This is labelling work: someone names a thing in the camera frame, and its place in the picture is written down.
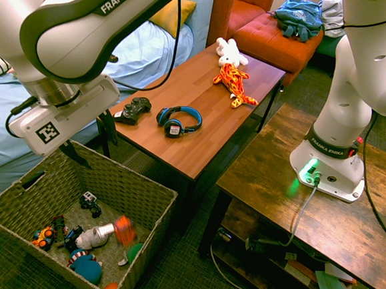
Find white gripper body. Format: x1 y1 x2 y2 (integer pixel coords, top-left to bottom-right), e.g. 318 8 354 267
6 66 123 163

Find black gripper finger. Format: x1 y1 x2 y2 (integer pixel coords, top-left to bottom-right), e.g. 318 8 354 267
57 139 94 171
95 109 121 147

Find orange toy car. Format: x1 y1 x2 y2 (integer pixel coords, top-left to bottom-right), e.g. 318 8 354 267
111 214 140 248

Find black toy truck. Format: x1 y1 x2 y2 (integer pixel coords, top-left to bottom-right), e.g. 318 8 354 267
77 190 105 219

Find woven wicker basket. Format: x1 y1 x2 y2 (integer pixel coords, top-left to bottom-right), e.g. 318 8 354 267
0 134 182 289

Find dark red toy train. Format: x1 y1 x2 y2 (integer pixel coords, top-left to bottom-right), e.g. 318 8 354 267
51 214 70 242

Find blue toy car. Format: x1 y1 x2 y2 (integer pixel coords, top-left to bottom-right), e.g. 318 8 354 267
62 224 85 253

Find orange blue toy buggy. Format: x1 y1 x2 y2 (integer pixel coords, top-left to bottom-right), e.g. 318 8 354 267
30 224 56 252

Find black game controller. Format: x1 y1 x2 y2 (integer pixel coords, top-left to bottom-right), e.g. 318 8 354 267
113 94 153 127

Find blue black headphones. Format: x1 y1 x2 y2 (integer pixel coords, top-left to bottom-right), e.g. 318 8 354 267
154 103 204 141

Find light blue covered sofa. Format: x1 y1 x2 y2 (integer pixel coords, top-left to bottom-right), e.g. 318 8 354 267
0 0 215 231

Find white bear plush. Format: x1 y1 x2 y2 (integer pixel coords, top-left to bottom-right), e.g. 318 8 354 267
74 224 112 251

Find wooden coffee table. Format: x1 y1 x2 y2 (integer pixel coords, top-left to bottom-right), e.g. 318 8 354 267
87 33 288 245

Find blue round hero plush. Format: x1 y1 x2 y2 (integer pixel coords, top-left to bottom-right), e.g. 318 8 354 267
66 247 105 286

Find yellow ribbed pillow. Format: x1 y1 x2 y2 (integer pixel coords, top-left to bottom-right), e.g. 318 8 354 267
147 0 197 40

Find orange flame fish plush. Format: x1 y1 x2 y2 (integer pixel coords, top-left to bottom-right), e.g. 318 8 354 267
210 61 262 111

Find white fluffy plush animal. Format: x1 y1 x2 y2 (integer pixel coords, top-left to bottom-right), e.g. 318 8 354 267
214 37 251 71

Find dark rustic wooden table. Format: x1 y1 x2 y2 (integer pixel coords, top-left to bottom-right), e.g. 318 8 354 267
195 97 386 289

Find black power adapter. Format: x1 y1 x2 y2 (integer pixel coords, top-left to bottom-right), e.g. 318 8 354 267
244 237 273 254

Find orange tufted sofa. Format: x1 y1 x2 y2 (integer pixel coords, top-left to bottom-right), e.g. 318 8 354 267
203 0 327 90

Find blue backpack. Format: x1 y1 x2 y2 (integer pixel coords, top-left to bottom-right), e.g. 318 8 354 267
272 0 327 44

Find teal seat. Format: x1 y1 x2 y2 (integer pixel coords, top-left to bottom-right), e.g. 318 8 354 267
315 32 345 59

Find grey patterned bag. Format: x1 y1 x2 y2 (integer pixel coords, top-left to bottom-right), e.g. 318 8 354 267
317 0 349 39

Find teal notebook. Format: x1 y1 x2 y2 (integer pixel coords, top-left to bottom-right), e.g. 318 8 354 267
313 269 349 289

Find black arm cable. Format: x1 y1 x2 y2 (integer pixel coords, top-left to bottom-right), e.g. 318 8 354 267
1 0 386 251

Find white power cable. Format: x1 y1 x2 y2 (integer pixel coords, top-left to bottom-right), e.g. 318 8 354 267
207 244 274 289

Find robot base cable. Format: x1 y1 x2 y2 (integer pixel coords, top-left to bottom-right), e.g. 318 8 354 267
280 170 322 250

